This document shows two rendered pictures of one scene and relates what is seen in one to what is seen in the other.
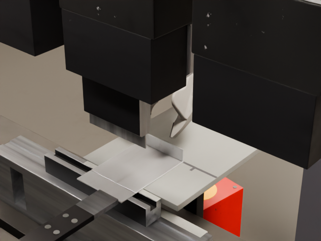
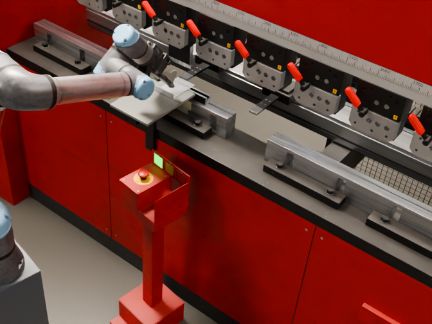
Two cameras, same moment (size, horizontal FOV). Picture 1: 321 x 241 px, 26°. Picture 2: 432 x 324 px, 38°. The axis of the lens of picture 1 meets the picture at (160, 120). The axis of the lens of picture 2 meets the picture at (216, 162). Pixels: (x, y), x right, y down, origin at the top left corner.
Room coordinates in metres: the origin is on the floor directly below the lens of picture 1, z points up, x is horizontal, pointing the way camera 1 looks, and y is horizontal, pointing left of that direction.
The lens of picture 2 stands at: (2.79, -0.03, 2.27)
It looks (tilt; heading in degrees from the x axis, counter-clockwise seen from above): 39 degrees down; 173
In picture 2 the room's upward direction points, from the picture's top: 5 degrees clockwise
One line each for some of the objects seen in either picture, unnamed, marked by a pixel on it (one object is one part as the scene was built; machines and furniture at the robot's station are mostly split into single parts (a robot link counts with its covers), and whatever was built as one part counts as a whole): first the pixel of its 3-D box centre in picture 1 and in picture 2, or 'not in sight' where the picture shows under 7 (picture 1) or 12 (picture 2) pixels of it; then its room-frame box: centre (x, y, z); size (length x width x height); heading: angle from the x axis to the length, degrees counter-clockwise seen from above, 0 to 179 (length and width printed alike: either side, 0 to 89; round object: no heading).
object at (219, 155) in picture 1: (187, 145); (153, 99); (0.89, -0.04, 1.00); 0.26 x 0.18 x 0.01; 139
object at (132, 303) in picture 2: not in sight; (146, 312); (1.13, -0.06, 0.06); 0.25 x 0.20 x 0.12; 131
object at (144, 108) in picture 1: (115, 103); (180, 53); (0.78, 0.06, 1.13); 0.10 x 0.02 x 0.10; 49
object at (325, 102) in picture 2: not in sight; (323, 81); (1.16, 0.49, 1.26); 0.15 x 0.09 x 0.17; 49
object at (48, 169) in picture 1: (100, 184); (186, 90); (0.81, 0.08, 0.99); 0.20 x 0.03 x 0.03; 49
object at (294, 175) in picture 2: not in sight; (303, 182); (1.22, 0.48, 0.89); 0.30 x 0.05 x 0.03; 49
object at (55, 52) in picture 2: not in sight; (61, 57); (0.43, -0.44, 0.89); 0.30 x 0.05 x 0.03; 49
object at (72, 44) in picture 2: not in sight; (79, 50); (0.42, -0.36, 0.92); 0.50 x 0.06 x 0.10; 49
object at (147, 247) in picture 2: not in sight; (153, 257); (1.11, -0.03, 0.39); 0.06 x 0.06 x 0.54; 41
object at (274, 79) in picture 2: not in sight; (270, 58); (1.03, 0.34, 1.26); 0.15 x 0.09 x 0.17; 49
